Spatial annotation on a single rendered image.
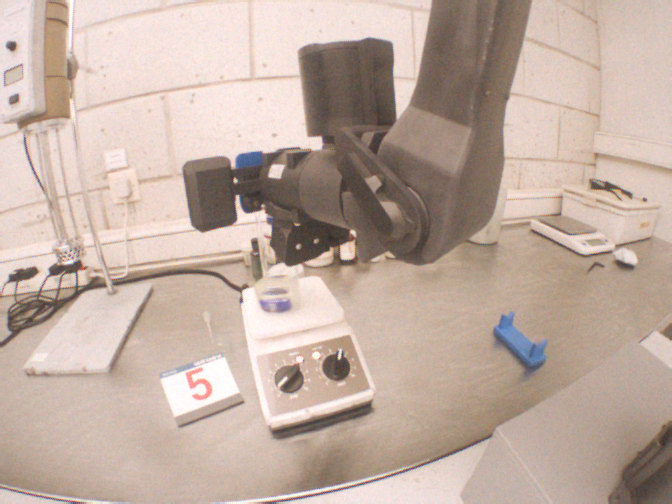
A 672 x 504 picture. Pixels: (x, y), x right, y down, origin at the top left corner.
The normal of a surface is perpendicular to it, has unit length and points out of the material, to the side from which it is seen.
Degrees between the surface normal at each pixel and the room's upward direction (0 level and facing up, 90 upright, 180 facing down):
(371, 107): 94
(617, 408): 4
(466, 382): 0
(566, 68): 90
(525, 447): 4
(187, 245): 90
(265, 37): 90
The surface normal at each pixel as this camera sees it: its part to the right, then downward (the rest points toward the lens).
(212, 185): 0.65, 0.25
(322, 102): -0.50, 0.40
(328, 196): -0.76, 0.25
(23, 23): 0.25, 0.36
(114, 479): -0.04, -0.93
